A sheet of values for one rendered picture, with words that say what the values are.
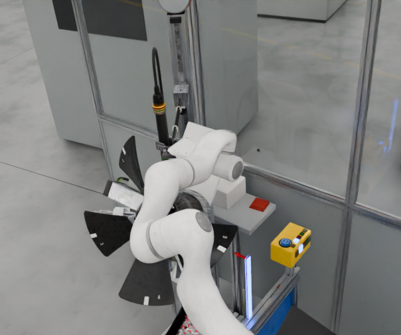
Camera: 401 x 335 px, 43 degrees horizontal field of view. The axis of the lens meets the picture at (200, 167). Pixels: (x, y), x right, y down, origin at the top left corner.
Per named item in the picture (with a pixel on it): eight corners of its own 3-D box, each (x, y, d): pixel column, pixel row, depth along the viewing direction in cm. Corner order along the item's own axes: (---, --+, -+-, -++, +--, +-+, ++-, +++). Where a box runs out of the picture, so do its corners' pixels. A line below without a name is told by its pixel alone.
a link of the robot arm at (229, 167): (201, 144, 167) (196, 171, 169) (234, 155, 160) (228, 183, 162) (216, 143, 174) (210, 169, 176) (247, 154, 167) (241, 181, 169)
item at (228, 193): (222, 183, 277) (220, 167, 271) (246, 193, 268) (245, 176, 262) (202, 200, 266) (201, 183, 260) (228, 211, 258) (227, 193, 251)
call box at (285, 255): (289, 239, 221) (290, 221, 215) (310, 248, 216) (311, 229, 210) (269, 261, 211) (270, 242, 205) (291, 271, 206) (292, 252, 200)
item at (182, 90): (176, 98, 247) (174, 82, 242) (190, 97, 246) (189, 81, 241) (174, 108, 238) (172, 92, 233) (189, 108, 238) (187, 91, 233)
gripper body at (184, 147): (192, 173, 172) (166, 163, 178) (210, 159, 178) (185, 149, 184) (190, 154, 167) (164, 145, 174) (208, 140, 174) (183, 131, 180)
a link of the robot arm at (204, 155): (174, 130, 144) (220, 125, 171) (163, 183, 148) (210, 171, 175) (201, 138, 140) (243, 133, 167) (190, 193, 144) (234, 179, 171)
